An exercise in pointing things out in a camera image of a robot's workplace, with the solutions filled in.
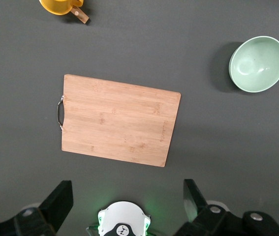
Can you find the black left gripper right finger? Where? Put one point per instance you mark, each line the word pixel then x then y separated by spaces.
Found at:
pixel 195 204

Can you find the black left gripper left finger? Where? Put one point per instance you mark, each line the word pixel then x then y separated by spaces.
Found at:
pixel 55 204

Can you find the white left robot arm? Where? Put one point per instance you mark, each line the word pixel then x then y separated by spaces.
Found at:
pixel 123 215

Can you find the bamboo cutting board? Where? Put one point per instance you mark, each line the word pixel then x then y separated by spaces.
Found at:
pixel 119 120

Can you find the pale green bowl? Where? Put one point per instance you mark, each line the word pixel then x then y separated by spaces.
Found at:
pixel 257 64

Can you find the wooden peg mug rack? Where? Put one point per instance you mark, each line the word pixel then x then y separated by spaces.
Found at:
pixel 82 17

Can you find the yellow mug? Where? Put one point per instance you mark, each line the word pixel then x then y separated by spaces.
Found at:
pixel 55 6

